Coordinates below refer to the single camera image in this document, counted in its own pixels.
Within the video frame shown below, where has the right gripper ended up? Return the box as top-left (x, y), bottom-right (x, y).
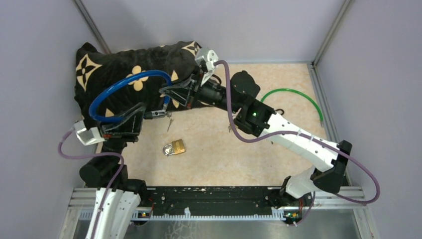
top-left (161, 66), bottom-right (241, 115)

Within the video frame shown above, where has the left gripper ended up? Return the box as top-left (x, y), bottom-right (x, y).
top-left (97, 102), bottom-right (146, 167)

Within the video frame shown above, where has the blue cable lock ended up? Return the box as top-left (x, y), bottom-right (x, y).
top-left (88, 70), bottom-right (173, 123)

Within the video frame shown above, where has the large brass padlock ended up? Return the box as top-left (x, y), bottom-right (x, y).
top-left (162, 139), bottom-right (186, 157)

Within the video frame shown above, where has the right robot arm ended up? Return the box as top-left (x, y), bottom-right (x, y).
top-left (160, 70), bottom-right (351, 205)

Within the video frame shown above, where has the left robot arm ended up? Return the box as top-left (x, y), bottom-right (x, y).
top-left (75, 103), bottom-right (150, 239)

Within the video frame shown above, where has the black pillow with cream flowers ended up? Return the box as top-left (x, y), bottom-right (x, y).
top-left (74, 41), bottom-right (225, 139)

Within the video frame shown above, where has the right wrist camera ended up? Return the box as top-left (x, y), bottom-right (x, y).
top-left (195, 47), bottom-right (219, 86)

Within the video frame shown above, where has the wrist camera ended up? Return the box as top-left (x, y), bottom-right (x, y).
top-left (195, 47), bottom-right (219, 86)
top-left (73, 120), bottom-right (105, 146)

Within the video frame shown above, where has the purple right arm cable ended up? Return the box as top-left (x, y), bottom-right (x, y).
top-left (214, 60), bottom-right (381, 205)

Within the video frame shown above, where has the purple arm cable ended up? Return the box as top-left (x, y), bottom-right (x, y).
top-left (58, 129), bottom-right (125, 239)
top-left (214, 60), bottom-right (381, 205)

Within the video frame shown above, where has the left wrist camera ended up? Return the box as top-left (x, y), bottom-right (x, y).
top-left (73, 120), bottom-right (105, 146)

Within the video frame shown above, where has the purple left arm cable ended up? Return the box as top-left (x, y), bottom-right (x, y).
top-left (58, 129), bottom-right (125, 239)

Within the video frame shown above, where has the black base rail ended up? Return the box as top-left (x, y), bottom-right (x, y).
top-left (67, 185), bottom-right (367, 222)

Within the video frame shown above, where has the green cable lock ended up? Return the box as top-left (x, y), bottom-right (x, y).
top-left (260, 88), bottom-right (326, 128)

